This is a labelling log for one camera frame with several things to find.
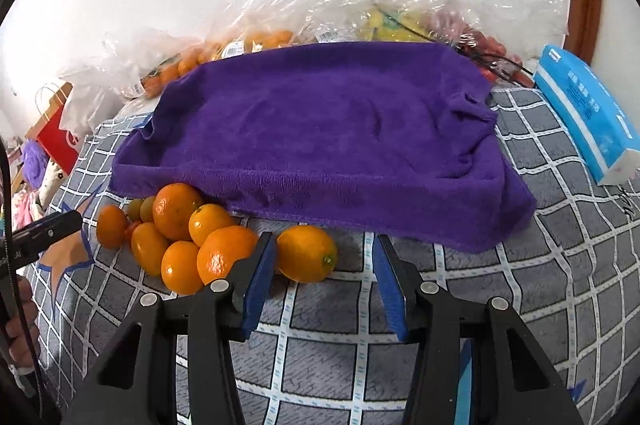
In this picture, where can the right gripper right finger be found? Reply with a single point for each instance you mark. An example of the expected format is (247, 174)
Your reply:
(477, 359)

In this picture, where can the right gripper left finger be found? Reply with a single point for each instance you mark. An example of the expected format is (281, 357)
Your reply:
(133, 381)

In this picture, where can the small green-yellow fruit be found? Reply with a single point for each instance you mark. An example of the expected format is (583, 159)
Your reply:
(133, 209)

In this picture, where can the small orange back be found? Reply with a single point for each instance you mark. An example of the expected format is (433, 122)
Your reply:
(205, 220)

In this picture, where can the small orange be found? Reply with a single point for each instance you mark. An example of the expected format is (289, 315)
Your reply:
(205, 220)
(178, 269)
(306, 254)

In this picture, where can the pile of children's clothes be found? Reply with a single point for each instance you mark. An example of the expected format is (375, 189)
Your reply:
(42, 177)

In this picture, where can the red paper bag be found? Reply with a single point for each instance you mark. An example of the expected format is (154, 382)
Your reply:
(61, 146)

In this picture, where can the small red tomato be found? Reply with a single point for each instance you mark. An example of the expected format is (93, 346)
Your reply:
(130, 230)

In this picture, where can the oval orange fruit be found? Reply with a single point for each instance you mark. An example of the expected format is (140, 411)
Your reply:
(148, 246)

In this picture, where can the small yellow-green fruit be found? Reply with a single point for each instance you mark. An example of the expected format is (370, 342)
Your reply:
(146, 209)

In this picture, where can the small orange front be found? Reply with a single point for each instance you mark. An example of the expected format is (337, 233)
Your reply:
(178, 269)

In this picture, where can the large orange back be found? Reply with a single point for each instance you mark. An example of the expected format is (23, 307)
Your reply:
(172, 209)

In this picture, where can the large orange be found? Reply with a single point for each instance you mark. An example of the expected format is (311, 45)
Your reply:
(172, 209)
(222, 249)

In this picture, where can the large orange right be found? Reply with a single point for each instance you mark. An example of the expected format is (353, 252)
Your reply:
(222, 249)

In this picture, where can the white plastic bag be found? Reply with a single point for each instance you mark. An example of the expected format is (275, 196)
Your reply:
(96, 96)

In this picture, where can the grey checked blanket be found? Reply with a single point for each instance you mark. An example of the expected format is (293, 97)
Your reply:
(323, 323)

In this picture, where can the clear bag of oranges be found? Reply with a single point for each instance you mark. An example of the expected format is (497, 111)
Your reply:
(149, 60)

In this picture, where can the blue tissue pack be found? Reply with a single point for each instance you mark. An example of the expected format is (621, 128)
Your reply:
(604, 135)

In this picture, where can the purple towel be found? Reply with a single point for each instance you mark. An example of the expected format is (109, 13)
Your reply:
(377, 136)

